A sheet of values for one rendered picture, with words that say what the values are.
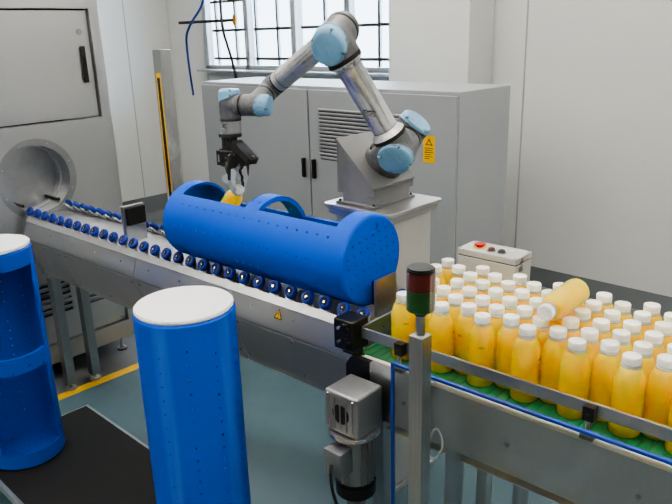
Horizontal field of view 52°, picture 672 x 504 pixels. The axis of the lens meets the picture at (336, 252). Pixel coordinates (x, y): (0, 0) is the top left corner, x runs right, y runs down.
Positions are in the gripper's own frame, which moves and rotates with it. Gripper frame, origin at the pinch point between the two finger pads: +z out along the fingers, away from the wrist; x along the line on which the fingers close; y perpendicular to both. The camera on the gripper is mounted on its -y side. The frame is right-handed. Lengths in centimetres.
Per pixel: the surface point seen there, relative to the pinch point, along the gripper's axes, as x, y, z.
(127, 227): 9, 63, 23
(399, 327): 23, -89, 22
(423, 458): 42, -110, 43
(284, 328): 19, -40, 37
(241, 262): 17.9, -19.8, 19.2
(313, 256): 19, -54, 10
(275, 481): -2, -8, 122
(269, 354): 14, -27, 52
